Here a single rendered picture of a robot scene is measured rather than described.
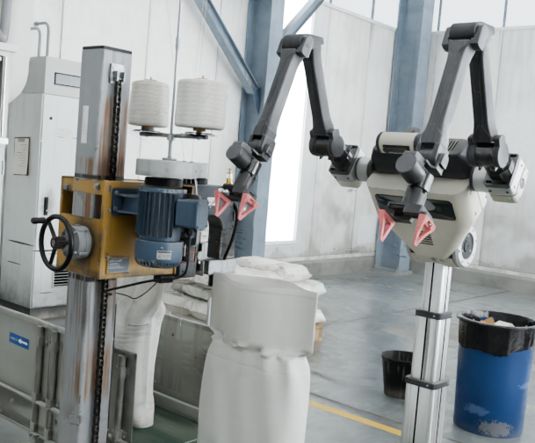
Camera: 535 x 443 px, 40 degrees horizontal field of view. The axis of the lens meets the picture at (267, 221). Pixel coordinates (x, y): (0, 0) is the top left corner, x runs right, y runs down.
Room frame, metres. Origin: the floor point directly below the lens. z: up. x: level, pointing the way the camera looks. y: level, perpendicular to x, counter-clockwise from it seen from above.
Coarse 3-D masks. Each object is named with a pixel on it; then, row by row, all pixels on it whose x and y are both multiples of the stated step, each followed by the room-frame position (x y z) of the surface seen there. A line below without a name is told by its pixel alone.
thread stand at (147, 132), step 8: (176, 40) 2.51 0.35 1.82; (176, 48) 2.52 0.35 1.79; (176, 56) 2.51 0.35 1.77; (176, 64) 2.51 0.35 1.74; (176, 72) 2.51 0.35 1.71; (176, 80) 2.52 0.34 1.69; (176, 88) 2.52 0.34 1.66; (144, 128) 2.58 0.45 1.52; (152, 128) 2.59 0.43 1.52; (152, 136) 2.59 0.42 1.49; (160, 136) 2.55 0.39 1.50; (168, 136) 2.51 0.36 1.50; (176, 136) 2.50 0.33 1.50; (184, 136) 2.47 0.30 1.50; (192, 136) 2.45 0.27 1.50; (200, 136) 2.42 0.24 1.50; (208, 136) 2.49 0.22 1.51; (216, 136) 2.43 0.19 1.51; (168, 152) 2.51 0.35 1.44; (168, 160) 2.49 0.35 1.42; (176, 160) 2.51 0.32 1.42
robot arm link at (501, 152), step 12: (456, 24) 2.07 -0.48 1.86; (468, 24) 2.05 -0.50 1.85; (480, 24) 2.05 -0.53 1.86; (456, 36) 2.06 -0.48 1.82; (468, 36) 2.04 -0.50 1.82; (480, 60) 2.12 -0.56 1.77; (480, 72) 2.13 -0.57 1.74; (480, 84) 2.14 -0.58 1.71; (480, 96) 2.15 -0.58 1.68; (492, 96) 2.18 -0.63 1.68; (480, 108) 2.17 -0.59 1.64; (492, 108) 2.19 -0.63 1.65; (480, 120) 2.18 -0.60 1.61; (492, 120) 2.19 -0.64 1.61; (480, 132) 2.19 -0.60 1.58; (492, 132) 2.19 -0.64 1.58; (468, 144) 2.24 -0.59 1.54; (504, 144) 2.20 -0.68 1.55; (468, 156) 2.23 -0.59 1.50; (504, 156) 2.21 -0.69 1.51
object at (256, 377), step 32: (224, 288) 2.54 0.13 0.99; (256, 288) 2.37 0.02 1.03; (288, 288) 2.51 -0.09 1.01; (224, 320) 2.51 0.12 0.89; (256, 320) 2.37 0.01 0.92; (288, 320) 2.36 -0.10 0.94; (224, 352) 2.46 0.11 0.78; (256, 352) 2.39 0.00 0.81; (288, 352) 2.35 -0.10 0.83; (224, 384) 2.45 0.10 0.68; (256, 384) 2.36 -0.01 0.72; (288, 384) 2.31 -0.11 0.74; (224, 416) 2.43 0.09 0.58; (256, 416) 2.35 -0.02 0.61; (288, 416) 2.31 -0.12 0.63
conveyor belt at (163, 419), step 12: (156, 408) 3.02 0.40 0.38; (156, 420) 2.88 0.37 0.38; (168, 420) 2.89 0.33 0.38; (180, 420) 2.90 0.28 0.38; (192, 420) 2.91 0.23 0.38; (132, 432) 2.72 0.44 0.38; (144, 432) 2.74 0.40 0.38; (156, 432) 2.75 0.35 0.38; (168, 432) 2.75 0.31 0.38; (180, 432) 2.77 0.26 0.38; (192, 432) 2.78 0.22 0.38
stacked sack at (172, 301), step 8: (168, 296) 5.63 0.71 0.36; (176, 296) 5.60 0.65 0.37; (184, 296) 5.60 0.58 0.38; (192, 296) 5.62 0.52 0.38; (168, 304) 5.57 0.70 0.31; (176, 304) 5.55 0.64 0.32; (184, 304) 5.51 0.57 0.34; (192, 304) 5.48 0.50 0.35; (176, 312) 5.56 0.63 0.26; (184, 312) 5.49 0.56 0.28
